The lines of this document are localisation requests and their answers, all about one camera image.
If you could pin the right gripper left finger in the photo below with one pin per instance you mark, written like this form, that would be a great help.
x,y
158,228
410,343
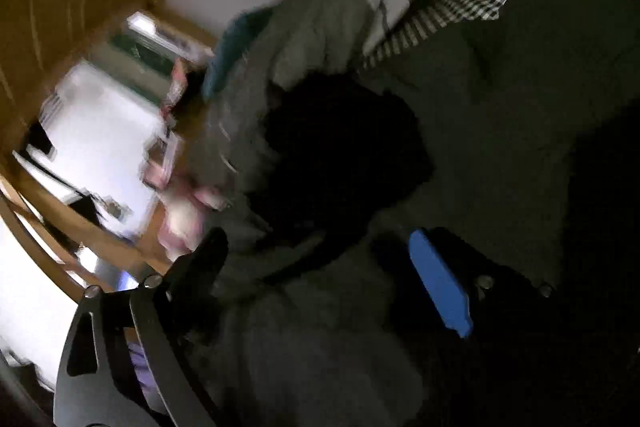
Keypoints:
x,y
126,359

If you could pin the wooden bed frame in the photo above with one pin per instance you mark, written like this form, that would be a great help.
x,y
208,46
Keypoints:
x,y
41,40

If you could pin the black white checkered bedsheet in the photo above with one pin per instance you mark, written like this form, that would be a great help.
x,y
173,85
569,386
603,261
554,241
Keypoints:
x,y
423,19

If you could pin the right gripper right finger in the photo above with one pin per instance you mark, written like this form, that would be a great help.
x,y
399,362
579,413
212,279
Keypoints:
x,y
512,352

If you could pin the teal pillow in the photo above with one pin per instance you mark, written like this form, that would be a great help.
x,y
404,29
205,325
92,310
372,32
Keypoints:
x,y
232,46

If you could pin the pink plush bear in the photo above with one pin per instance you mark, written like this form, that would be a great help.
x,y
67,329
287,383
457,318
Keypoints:
x,y
176,224

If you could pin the large black jacket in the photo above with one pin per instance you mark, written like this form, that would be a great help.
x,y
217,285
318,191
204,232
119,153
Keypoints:
x,y
520,136

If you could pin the grey striped duvet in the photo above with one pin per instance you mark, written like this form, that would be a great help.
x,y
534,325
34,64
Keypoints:
x,y
285,106

